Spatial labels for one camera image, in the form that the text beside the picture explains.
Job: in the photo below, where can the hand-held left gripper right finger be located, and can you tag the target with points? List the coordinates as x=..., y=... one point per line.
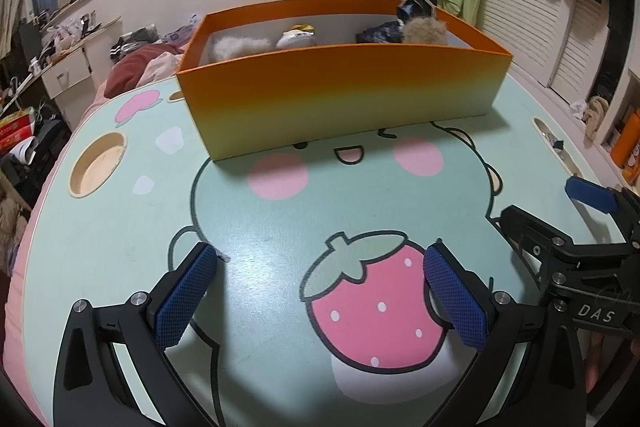
x=455, y=302

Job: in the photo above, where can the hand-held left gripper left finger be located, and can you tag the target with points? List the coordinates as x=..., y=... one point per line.
x=185, y=297

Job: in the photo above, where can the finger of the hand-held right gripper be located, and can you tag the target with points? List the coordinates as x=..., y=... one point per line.
x=535, y=232
x=590, y=194

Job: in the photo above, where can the orange cardboard box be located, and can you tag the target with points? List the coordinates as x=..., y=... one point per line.
x=340, y=107

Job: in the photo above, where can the brown fluffy pompom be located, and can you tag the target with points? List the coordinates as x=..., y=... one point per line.
x=425, y=31

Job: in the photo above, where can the black doll garment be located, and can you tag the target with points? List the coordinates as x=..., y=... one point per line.
x=380, y=32

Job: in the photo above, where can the white fluffy pompom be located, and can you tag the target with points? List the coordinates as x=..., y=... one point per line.
x=235, y=47

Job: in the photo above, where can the small white-haired figure toy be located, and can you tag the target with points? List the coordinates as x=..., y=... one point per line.
x=295, y=39

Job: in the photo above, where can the cartoon printed desktop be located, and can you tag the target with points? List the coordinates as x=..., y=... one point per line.
x=150, y=217

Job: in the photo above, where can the orange bottle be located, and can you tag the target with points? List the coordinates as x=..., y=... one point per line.
x=625, y=142

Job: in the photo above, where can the brown fur garment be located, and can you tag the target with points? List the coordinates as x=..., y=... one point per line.
x=10, y=227

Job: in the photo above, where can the pink blanket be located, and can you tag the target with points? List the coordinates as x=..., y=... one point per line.
x=160, y=68

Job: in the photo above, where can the red cardboard box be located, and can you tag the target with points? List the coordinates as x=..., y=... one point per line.
x=15, y=129

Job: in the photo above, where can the white drawer cabinet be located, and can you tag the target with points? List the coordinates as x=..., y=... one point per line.
x=70, y=72

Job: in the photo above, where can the dark blue shiny object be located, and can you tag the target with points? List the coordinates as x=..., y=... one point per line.
x=415, y=8

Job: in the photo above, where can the grey clothes pile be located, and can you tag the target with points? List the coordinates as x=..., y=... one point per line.
x=135, y=39

